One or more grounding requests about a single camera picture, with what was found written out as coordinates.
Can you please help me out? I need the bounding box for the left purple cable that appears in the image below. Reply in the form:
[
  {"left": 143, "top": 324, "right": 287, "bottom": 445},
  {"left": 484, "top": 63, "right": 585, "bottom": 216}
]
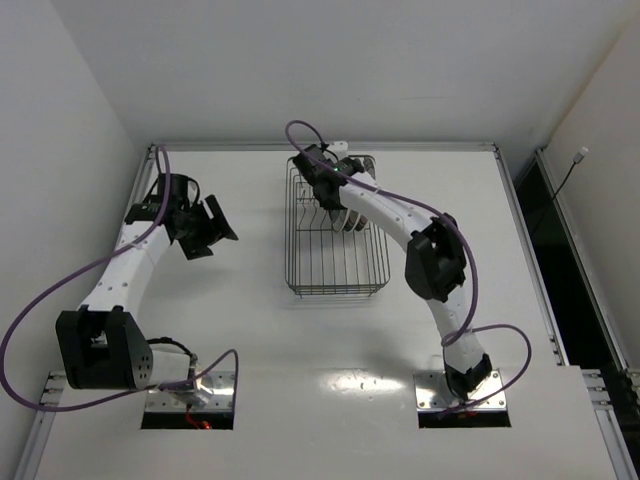
[{"left": 0, "top": 144, "right": 240, "bottom": 413}]

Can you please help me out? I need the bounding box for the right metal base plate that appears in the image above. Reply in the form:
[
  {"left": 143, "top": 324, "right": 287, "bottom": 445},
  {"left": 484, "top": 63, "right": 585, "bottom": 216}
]
[{"left": 414, "top": 370, "right": 507, "bottom": 413}]

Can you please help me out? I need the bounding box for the black wall cable white plug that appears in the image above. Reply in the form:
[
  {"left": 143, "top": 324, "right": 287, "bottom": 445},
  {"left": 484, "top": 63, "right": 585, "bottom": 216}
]
[{"left": 551, "top": 146, "right": 589, "bottom": 202}]

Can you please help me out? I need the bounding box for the metal base plate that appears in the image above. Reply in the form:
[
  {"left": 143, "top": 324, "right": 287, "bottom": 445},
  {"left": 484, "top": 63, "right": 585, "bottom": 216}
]
[
  {"left": 144, "top": 372, "right": 235, "bottom": 414},
  {"left": 414, "top": 370, "right": 507, "bottom": 413}
]

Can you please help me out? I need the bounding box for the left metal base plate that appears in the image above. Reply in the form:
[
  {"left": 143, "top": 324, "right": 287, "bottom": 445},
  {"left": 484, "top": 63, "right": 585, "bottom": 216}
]
[{"left": 144, "top": 372, "right": 235, "bottom": 414}]

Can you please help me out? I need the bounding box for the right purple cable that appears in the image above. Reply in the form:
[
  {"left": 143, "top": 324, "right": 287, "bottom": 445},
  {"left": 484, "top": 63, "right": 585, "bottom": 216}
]
[{"left": 284, "top": 119, "right": 533, "bottom": 418}]

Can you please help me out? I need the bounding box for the grey wire dish rack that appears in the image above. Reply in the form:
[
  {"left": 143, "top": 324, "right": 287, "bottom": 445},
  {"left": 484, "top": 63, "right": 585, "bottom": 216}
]
[{"left": 284, "top": 160, "right": 391, "bottom": 298}]

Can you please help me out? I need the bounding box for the purple cable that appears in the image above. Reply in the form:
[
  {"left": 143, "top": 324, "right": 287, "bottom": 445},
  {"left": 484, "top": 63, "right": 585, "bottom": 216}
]
[
  {"left": 0, "top": 144, "right": 240, "bottom": 413},
  {"left": 284, "top": 119, "right": 533, "bottom": 418}
]

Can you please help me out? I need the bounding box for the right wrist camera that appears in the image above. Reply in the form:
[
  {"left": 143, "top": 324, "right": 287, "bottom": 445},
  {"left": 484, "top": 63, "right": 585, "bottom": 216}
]
[{"left": 325, "top": 141, "right": 349, "bottom": 158}]

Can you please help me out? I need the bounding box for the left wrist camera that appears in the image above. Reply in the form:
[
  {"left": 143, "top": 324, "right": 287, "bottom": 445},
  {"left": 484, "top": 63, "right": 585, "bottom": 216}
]
[{"left": 170, "top": 174, "right": 201, "bottom": 208}]

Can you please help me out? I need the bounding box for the green red rimmed plate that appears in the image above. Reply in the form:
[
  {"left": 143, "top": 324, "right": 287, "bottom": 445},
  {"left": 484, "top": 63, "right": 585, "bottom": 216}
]
[
  {"left": 344, "top": 210, "right": 361, "bottom": 233},
  {"left": 355, "top": 215, "right": 368, "bottom": 232}
]

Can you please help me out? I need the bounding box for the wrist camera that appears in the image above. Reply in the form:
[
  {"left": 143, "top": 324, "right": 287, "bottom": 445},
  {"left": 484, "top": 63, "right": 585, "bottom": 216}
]
[
  {"left": 325, "top": 141, "right": 349, "bottom": 158},
  {"left": 170, "top": 174, "right": 201, "bottom": 208}
]

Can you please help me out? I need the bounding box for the white plate green line rim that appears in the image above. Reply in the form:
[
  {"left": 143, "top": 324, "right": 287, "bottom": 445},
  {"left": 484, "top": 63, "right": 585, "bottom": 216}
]
[{"left": 336, "top": 209, "right": 350, "bottom": 233}]

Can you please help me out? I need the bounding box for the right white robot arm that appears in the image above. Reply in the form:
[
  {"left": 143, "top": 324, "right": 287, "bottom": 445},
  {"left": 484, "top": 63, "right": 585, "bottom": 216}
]
[{"left": 292, "top": 144, "right": 492, "bottom": 401}]

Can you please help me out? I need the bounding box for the blue floral green plate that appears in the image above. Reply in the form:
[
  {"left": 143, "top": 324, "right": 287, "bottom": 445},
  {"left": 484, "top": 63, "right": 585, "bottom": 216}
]
[{"left": 328, "top": 210, "right": 341, "bottom": 232}]

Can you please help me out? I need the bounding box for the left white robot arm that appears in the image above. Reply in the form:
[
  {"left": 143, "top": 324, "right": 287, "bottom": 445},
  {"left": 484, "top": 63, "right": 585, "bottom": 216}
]
[{"left": 55, "top": 174, "right": 237, "bottom": 407}]

